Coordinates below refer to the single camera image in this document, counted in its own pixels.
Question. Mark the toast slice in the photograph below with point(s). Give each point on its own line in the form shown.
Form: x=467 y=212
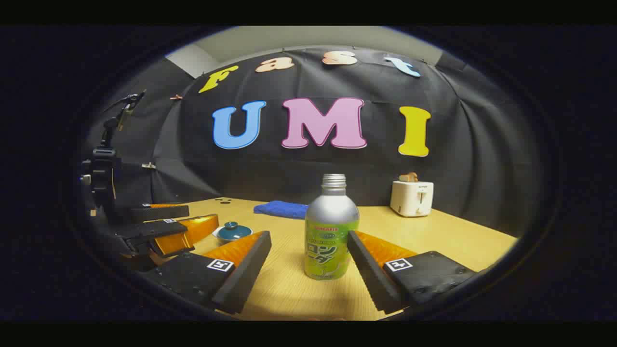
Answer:
x=409 y=177

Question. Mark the blue folded towel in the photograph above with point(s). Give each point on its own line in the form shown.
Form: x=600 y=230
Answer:
x=282 y=209

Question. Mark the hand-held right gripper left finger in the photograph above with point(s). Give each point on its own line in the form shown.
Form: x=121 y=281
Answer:
x=243 y=274

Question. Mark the white toaster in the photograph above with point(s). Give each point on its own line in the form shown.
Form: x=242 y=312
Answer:
x=409 y=198

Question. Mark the black backdrop cloth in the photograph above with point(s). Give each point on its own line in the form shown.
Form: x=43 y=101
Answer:
x=308 y=168

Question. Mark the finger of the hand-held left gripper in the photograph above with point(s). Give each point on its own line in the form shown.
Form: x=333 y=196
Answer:
x=154 y=231
x=164 y=213

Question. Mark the silver green water bottle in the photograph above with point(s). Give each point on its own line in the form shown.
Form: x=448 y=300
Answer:
x=331 y=217

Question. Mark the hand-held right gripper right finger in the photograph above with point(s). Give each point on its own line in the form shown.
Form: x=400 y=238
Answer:
x=371 y=274

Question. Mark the teal teacup lid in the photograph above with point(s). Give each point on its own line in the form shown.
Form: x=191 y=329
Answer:
x=234 y=232

